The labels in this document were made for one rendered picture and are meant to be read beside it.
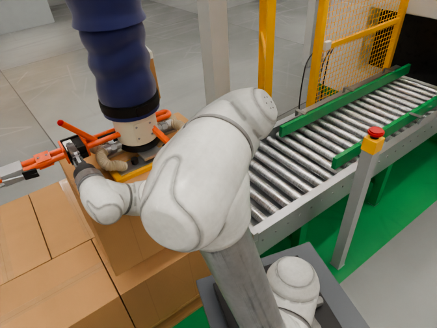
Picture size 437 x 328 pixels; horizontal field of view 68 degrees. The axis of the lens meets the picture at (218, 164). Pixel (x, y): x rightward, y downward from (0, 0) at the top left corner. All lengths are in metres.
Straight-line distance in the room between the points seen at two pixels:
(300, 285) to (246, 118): 0.55
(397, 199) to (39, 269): 2.46
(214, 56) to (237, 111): 2.09
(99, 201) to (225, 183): 0.58
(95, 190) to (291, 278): 0.61
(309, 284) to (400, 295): 1.40
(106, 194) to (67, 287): 0.83
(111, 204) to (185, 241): 0.55
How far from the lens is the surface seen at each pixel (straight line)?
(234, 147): 0.49
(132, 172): 1.29
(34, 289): 1.81
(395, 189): 2.97
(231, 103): 0.57
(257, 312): 0.72
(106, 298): 1.63
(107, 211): 0.97
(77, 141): 1.32
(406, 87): 3.31
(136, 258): 1.49
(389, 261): 2.46
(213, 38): 2.59
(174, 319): 2.09
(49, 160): 1.29
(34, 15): 8.61
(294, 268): 0.98
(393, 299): 2.31
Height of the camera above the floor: 1.88
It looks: 39 degrees down
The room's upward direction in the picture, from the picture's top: 4 degrees counter-clockwise
